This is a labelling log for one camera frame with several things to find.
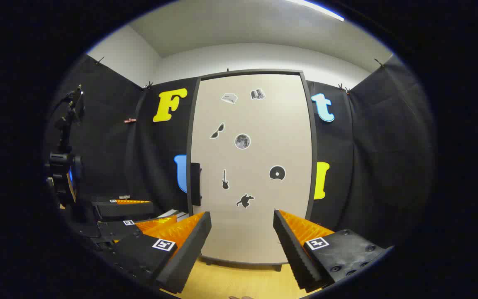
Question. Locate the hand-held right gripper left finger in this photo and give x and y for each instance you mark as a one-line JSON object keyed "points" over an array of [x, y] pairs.
{"points": [[189, 257]]}

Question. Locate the white clip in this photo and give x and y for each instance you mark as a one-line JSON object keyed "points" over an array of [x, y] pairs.
{"points": [[124, 197]]}

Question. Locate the dark grey cabinet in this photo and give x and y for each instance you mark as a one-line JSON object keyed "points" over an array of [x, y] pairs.
{"points": [[314, 158]]}

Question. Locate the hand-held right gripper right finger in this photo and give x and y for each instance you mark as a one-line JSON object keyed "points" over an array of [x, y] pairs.
{"points": [[295, 257]]}

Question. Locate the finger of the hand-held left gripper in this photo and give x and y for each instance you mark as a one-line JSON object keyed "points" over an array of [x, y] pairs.
{"points": [[116, 230], [123, 209]]}

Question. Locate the black backdrop cloth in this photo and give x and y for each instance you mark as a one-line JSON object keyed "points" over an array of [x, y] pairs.
{"points": [[371, 166]]}

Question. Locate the red clip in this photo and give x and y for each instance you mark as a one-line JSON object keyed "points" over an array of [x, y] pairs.
{"points": [[130, 120]]}

